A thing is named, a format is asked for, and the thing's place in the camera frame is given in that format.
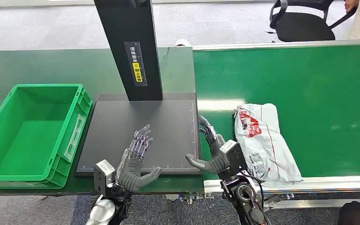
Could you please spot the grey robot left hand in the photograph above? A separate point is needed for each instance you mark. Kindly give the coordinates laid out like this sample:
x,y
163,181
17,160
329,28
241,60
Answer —
x,y
130,174

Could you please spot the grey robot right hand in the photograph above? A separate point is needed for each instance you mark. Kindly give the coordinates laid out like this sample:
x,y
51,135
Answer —
x,y
214,166

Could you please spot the white red-print mailer bag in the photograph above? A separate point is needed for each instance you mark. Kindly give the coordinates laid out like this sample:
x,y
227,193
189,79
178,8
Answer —
x,y
267,146

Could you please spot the black silver robot right arm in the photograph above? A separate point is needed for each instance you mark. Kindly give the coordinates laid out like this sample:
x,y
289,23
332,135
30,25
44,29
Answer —
x,y
245,192

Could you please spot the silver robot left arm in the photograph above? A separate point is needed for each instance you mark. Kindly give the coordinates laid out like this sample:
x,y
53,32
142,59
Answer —
x,y
102,211

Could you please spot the black inbound scanner machine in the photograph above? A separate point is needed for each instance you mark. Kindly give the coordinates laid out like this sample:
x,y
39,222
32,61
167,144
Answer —
x,y
155,130

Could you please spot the green conveyor belt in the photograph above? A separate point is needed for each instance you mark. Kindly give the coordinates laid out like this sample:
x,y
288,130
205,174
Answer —
x,y
323,108

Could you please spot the green plastic crate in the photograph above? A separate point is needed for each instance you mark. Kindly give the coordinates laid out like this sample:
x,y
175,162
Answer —
x,y
31,146

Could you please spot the black yellow scanner label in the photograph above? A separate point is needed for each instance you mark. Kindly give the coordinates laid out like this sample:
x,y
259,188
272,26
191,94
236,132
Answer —
x,y
135,63

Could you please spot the white object behind table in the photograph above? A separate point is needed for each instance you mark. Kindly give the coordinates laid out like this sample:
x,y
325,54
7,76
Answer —
x,y
183,43

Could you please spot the black office chair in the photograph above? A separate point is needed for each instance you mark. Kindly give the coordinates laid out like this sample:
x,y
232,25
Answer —
x,y
304,29

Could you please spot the person's hand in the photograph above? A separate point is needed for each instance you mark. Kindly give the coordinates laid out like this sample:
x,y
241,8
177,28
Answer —
x,y
350,4

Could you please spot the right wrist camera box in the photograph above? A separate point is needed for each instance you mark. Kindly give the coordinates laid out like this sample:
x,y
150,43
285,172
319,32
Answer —
x,y
234,156

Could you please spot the aluminium conveyor frame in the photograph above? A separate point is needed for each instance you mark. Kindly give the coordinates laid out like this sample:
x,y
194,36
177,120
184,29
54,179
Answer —
x,y
338,183

